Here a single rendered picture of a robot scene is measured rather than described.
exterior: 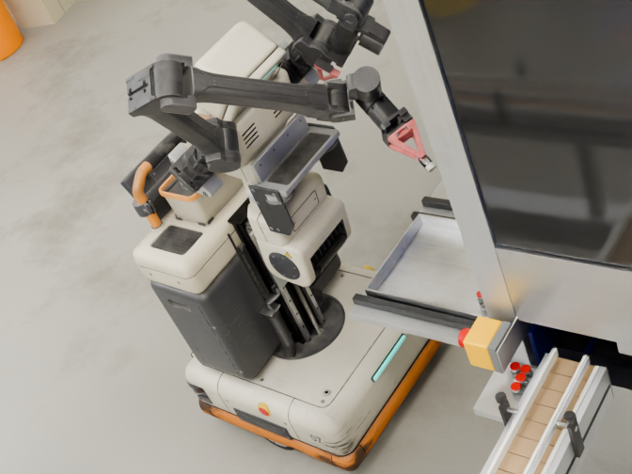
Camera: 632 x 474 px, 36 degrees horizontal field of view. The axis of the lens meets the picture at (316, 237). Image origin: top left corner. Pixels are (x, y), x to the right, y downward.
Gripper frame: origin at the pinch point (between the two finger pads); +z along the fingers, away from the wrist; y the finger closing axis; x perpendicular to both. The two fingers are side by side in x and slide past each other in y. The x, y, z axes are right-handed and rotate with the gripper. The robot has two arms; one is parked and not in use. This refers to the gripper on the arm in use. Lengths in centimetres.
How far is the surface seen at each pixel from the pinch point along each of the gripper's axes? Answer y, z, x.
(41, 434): -157, -51, -144
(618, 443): -15, 70, -6
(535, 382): 9, 50, -14
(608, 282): 27, 46, 4
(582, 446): 10, 64, -15
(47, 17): -368, -337, -54
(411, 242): -34.3, 5.8, -9.0
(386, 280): -29.0, 10.4, -20.1
